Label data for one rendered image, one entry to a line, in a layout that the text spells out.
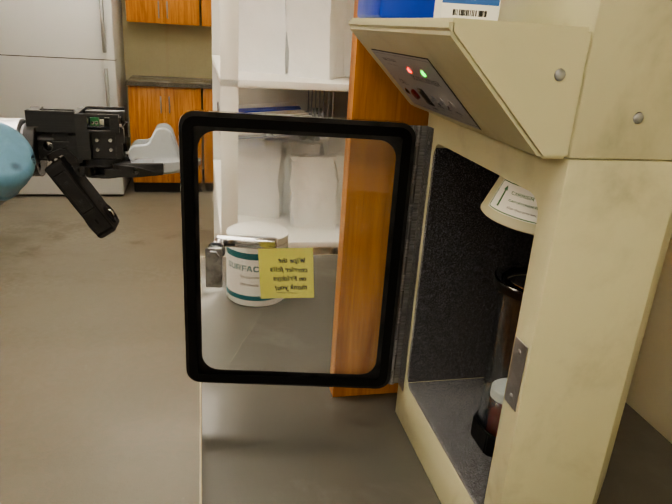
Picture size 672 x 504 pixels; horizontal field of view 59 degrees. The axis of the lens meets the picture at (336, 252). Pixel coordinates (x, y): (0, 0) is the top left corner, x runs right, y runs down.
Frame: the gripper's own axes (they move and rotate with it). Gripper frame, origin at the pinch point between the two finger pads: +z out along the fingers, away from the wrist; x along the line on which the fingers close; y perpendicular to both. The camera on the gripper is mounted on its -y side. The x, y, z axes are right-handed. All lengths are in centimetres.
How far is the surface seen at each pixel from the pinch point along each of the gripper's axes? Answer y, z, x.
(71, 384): -131, -55, 154
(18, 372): -131, -79, 167
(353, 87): 11.4, 21.3, -2.3
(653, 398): -35, 73, -12
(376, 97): 10.3, 24.5, -2.6
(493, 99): 14.3, 23.3, -38.7
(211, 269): -13.0, 2.3, -5.5
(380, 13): 20.4, 19.6, -18.4
